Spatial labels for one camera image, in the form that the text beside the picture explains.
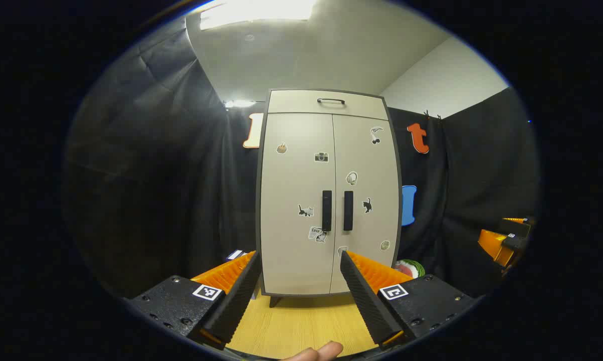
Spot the beige cabinet door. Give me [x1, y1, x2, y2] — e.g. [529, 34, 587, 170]
[260, 113, 338, 295]
[330, 114, 400, 294]

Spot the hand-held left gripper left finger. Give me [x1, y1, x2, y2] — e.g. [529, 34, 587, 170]
[126, 251, 262, 350]

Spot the green red round toy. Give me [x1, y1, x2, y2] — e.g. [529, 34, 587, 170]
[394, 259, 426, 279]

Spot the beige double-door shoe cabinet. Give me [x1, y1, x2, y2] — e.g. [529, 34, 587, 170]
[255, 89, 402, 307]

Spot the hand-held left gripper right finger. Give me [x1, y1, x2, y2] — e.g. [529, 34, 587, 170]
[340, 251, 475, 347]

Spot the black backdrop cloth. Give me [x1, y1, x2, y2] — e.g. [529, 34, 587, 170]
[63, 25, 540, 301]

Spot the beige cabinet drawer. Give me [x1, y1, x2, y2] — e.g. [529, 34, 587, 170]
[267, 90, 389, 121]

